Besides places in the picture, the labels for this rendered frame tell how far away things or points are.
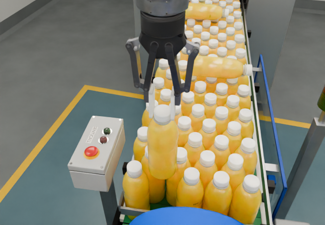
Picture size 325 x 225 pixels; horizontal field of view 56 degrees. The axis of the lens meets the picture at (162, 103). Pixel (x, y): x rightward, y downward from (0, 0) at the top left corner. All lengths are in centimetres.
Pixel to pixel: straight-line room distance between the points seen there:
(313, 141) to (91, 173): 68
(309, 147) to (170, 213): 62
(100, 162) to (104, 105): 192
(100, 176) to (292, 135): 200
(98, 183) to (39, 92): 226
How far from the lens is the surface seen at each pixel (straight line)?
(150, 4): 48
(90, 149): 85
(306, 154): 111
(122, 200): 90
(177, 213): 58
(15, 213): 221
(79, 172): 86
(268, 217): 92
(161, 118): 64
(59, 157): 239
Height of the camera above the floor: 173
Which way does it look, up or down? 40 degrees down
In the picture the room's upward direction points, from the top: straight up
